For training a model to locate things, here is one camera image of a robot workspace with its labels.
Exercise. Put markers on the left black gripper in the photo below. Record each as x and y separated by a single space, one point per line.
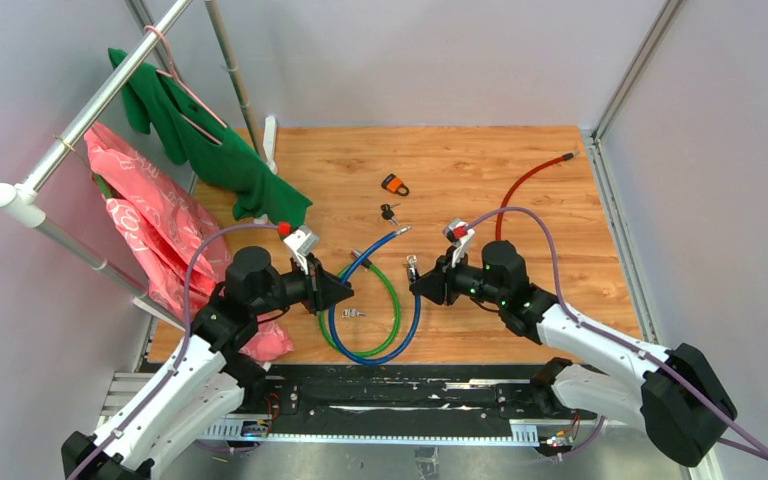
322 289

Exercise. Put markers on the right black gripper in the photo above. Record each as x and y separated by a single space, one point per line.
436 285

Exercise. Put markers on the blue cable lock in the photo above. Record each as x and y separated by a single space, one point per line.
388 329

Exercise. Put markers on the black padlock keys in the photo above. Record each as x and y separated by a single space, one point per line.
388 214

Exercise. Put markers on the orange black padlock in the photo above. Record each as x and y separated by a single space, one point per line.
393 184

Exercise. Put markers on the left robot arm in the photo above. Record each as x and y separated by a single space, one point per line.
207 377

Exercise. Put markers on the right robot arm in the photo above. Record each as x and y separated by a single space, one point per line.
671 394

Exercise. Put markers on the green cloth garment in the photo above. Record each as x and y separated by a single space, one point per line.
189 134

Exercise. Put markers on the pink patterned garment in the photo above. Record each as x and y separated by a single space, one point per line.
159 221

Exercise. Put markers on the white metal clothes rack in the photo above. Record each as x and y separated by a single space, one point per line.
19 200

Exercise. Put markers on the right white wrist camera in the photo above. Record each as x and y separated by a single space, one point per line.
460 234

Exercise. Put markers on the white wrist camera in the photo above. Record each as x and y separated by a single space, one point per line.
460 234
300 243

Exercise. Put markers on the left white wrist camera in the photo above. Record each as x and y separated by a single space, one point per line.
300 243

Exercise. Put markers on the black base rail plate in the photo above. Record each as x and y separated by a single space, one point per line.
467 404

